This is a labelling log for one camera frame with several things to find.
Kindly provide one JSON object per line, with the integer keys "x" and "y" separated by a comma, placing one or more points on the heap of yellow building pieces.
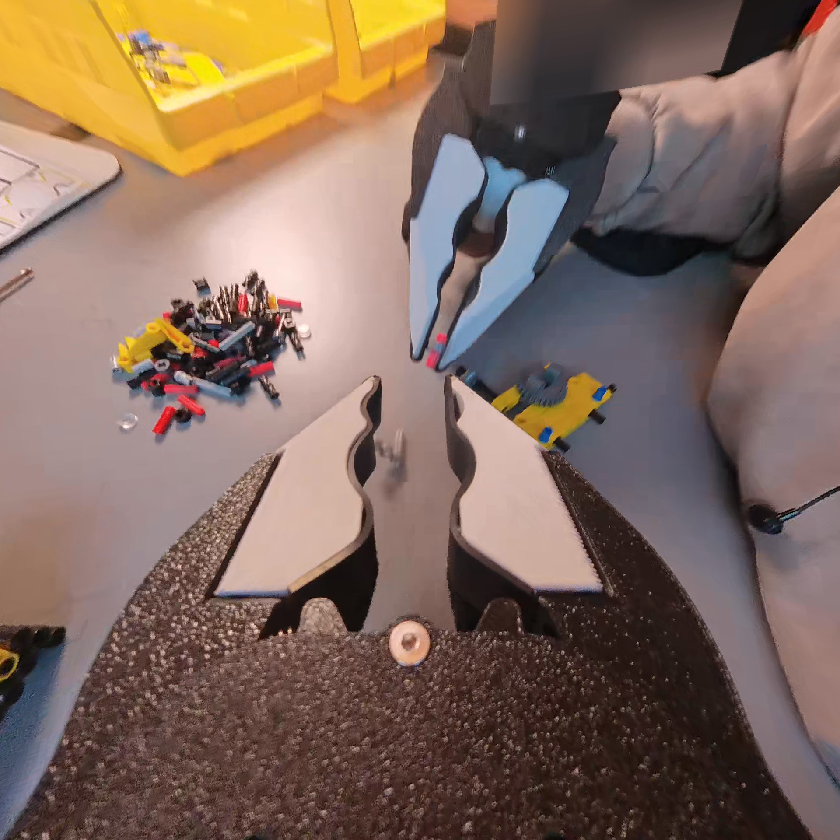
{"x": 170, "y": 62}

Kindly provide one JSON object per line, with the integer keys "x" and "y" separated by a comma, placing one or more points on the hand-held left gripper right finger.
{"x": 525, "y": 518}

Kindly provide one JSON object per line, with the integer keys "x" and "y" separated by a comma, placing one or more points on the person's right forearm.
{"x": 709, "y": 144}

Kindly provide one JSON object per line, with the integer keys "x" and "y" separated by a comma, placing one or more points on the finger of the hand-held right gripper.
{"x": 439, "y": 216}
{"x": 525, "y": 236}

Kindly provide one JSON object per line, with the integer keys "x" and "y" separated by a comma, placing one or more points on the pile of small building pieces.
{"x": 216, "y": 348}

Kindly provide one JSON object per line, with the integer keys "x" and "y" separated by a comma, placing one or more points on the person's right hand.
{"x": 478, "y": 244}

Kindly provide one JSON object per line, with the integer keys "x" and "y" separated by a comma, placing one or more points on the person's beige sweatshirt torso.
{"x": 787, "y": 426}

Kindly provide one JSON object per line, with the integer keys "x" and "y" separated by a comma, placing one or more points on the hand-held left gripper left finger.
{"x": 295, "y": 518}

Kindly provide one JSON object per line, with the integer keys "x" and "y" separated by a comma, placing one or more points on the red and grey pin piece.
{"x": 435, "y": 349}

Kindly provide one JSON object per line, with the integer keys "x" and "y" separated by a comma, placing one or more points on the orange traffic cone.
{"x": 820, "y": 13}

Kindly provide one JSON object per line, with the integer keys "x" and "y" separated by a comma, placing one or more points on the yellow beam assembly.
{"x": 564, "y": 403}

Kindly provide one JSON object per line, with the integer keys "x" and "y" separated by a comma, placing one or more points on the yellow and black robot model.
{"x": 26, "y": 646}

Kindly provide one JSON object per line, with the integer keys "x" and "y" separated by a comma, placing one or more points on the yellow storage bin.
{"x": 387, "y": 46}
{"x": 229, "y": 124}

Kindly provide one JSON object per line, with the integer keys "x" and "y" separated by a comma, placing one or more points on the sticker sheet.
{"x": 26, "y": 184}

